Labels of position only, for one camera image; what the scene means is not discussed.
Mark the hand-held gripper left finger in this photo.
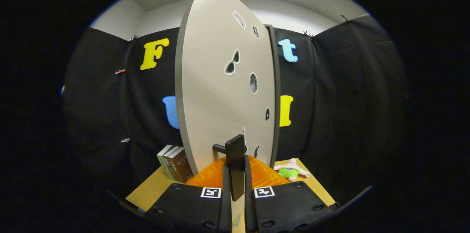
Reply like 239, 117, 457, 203
145, 156, 232, 233

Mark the dark grey cabinet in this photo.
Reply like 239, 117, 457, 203
264, 25, 282, 169

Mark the black backdrop cloth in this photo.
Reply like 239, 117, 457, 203
62, 14, 410, 204

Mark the pink and green plush toy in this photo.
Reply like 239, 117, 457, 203
274, 158, 310, 182

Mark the brown book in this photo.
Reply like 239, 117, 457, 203
168, 148, 194, 183

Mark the row of black cloth clamps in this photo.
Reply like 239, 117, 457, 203
89, 14, 350, 42

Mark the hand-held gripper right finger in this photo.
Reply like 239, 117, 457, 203
244, 155, 340, 233

